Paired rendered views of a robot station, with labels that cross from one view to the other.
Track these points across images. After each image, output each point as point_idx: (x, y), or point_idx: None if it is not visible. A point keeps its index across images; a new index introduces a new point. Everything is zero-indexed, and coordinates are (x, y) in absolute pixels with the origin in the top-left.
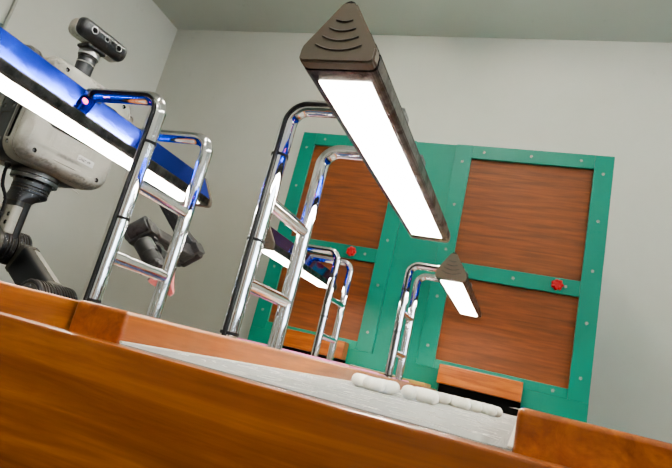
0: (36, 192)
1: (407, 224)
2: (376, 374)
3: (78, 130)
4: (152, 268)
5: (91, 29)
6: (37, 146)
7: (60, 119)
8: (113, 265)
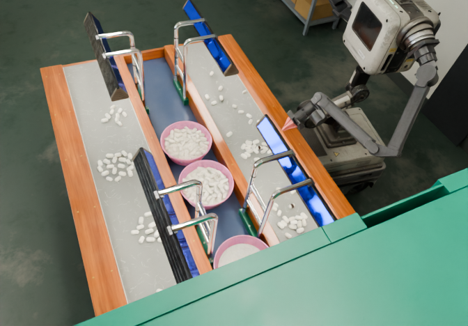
0: (359, 66)
1: None
2: (154, 158)
3: None
4: (180, 74)
5: None
6: (345, 39)
7: None
8: (175, 67)
